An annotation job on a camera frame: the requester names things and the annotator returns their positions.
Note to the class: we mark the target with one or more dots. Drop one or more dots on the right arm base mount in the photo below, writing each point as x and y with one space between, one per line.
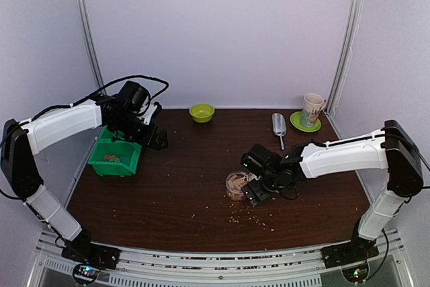
352 259

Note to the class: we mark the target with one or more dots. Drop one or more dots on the right aluminium frame post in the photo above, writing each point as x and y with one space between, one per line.
345 56

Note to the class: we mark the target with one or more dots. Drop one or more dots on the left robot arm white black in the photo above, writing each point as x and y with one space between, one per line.
45 204

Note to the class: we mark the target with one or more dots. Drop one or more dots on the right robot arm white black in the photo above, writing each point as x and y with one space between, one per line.
317 162

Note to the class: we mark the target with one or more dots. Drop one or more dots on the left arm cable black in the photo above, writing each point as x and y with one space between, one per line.
117 85

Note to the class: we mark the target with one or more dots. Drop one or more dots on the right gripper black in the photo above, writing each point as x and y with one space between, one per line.
261 195

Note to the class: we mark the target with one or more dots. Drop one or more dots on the left aluminium frame post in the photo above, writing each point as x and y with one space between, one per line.
90 45

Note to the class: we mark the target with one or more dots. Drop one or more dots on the patterned ceramic mug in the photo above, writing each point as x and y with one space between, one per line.
313 103

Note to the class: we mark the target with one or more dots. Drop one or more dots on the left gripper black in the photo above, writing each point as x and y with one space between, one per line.
162 134

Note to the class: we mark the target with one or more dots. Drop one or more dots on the clear plastic jar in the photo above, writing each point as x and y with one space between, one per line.
235 181

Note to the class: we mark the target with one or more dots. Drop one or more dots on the aluminium frame post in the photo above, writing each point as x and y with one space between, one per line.
90 45
345 56

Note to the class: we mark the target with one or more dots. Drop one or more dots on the green three-compartment candy bin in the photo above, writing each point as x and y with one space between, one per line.
112 143

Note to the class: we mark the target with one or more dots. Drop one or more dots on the small green bowl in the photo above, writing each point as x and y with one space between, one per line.
202 113

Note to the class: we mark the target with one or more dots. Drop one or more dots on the orange candies pile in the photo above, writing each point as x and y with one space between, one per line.
113 158

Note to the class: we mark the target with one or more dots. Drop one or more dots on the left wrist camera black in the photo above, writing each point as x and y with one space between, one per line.
135 100

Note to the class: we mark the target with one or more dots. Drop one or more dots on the metal scoop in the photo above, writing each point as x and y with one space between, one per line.
279 127

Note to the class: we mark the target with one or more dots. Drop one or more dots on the green saucer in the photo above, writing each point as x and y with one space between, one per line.
305 122

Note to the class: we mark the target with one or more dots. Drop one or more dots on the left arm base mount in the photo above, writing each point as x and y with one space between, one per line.
88 268

